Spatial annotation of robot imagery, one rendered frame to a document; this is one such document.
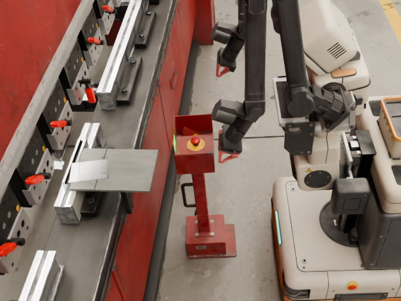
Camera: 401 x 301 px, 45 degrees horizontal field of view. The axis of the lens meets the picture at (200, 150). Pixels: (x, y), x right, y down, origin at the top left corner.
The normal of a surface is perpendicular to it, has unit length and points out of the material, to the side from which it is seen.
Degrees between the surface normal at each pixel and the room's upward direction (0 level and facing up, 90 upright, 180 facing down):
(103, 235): 0
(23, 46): 90
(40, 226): 0
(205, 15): 90
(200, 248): 90
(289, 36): 91
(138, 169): 0
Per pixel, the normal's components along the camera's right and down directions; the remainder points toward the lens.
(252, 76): -0.06, 0.73
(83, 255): -0.07, -0.69
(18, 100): 0.99, 0.02
